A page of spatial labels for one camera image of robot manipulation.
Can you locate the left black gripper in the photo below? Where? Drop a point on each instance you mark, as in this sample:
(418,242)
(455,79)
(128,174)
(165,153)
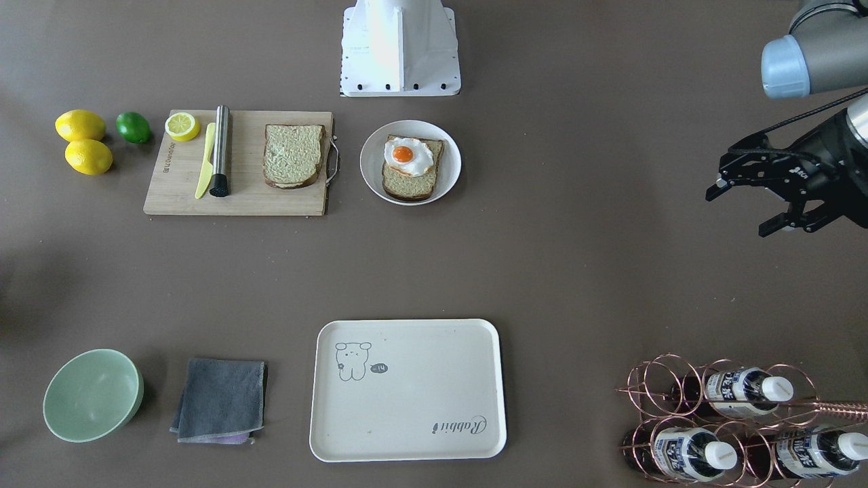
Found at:
(824,157)

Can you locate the green spread bread slice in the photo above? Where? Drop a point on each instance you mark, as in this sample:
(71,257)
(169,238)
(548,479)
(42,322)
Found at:
(293,155)

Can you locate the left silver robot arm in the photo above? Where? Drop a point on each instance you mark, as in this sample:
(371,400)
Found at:
(824,50)

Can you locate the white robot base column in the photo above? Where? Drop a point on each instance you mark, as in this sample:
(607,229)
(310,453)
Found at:
(399,49)

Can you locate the cream rabbit tray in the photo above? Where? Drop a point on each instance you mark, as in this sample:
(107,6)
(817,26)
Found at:
(407,389)

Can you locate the tea bottle one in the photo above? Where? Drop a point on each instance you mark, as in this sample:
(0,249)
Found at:
(734,394)

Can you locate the tea bottle three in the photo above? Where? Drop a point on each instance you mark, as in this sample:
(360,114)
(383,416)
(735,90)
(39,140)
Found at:
(811,453)

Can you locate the tea bottle two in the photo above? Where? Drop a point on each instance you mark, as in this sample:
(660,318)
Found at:
(678,454)

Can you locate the bread slice with fried egg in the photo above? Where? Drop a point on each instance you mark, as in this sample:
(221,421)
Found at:
(410,167)

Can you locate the white round plate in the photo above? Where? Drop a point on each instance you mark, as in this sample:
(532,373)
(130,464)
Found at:
(450,164)

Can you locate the yellow plastic knife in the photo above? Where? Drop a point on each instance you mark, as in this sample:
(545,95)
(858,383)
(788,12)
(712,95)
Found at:
(206,169)

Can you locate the grey folded cloth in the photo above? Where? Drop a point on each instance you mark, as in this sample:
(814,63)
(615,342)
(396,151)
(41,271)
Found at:
(222,402)

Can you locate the lemon half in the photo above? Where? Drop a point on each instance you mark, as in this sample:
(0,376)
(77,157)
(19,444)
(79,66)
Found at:
(182,126)

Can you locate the green lime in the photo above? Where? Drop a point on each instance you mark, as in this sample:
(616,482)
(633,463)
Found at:
(133,127)

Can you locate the whole lemon two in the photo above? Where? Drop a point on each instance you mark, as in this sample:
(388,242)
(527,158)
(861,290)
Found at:
(89,157)

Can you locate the whole lemon one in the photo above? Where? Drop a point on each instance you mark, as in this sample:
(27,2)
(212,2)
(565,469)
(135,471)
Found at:
(80,124)

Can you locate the mint green bowl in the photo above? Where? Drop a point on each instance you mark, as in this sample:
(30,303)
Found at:
(93,395)

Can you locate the copper wire bottle rack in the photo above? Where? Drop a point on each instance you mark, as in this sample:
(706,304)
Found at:
(648,383)

